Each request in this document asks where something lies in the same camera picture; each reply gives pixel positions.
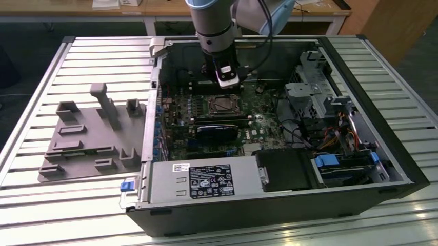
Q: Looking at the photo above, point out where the grey parts rack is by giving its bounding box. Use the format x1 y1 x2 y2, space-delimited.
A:
38 83 149 183

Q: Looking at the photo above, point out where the hard disk in blue carrier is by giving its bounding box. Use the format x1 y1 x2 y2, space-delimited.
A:
312 153 376 188

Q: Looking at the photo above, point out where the black drive bay cover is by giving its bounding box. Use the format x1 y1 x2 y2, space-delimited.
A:
253 148 325 193

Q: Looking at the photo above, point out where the black open PC case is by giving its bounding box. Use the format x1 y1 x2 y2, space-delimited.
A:
125 34 432 238

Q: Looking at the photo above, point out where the black internal wire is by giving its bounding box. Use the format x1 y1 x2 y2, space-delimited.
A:
280 119 317 150

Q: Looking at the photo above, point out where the wooden cabinet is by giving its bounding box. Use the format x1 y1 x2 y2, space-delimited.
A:
338 0 438 66

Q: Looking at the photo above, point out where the coloured wire bundle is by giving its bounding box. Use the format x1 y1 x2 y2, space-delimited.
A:
321 110 361 154

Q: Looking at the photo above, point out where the silver CPU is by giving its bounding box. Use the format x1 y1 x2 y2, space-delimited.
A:
214 98 236 110

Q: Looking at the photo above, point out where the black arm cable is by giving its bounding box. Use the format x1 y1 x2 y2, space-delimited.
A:
245 0 276 76

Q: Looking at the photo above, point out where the black graphics card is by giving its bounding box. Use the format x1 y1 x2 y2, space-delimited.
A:
194 124 240 143

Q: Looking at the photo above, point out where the wooden desk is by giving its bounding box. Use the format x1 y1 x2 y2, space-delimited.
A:
0 0 353 36

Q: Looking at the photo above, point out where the grey power supply unit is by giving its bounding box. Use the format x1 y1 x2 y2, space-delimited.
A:
150 156 268 203

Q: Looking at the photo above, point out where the white box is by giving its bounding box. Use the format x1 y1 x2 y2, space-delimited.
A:
93 0 122 11

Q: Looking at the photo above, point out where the grey plastic bracket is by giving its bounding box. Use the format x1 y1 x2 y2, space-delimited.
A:
328 96 357 114

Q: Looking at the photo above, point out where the black RAM stick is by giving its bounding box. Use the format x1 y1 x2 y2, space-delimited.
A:
194 115 250 121

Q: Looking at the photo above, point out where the CPU socket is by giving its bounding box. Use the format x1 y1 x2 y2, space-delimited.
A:
205 93 244 115

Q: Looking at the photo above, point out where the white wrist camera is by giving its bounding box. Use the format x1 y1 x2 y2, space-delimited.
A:
216 61 241 89

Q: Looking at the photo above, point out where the green motherboard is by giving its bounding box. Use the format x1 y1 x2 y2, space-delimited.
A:
161 81 286 161

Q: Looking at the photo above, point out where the metal drive cage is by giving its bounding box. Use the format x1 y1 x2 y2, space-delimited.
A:
284 50 344 119

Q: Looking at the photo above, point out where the silver chipset heatsink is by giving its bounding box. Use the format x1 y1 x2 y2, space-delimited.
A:
244 143 264 154

